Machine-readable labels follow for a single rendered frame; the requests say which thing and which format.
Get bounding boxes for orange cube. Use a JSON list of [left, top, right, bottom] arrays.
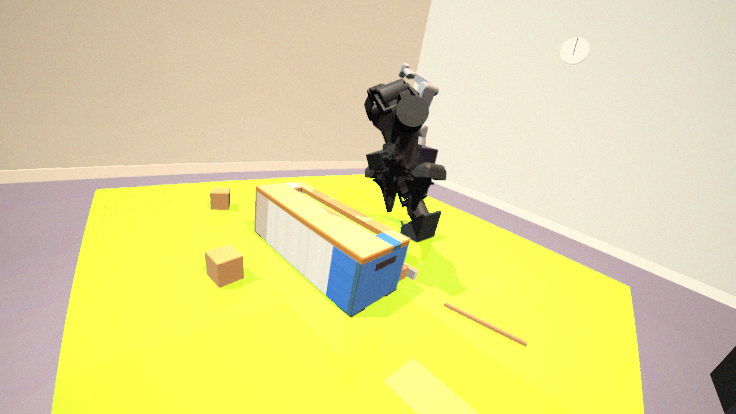
[[210, 187, 230, 210], [205, 244, 244, 289]]

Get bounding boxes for small brown block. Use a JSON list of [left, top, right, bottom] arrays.
[[398, 264, 408, 282]]

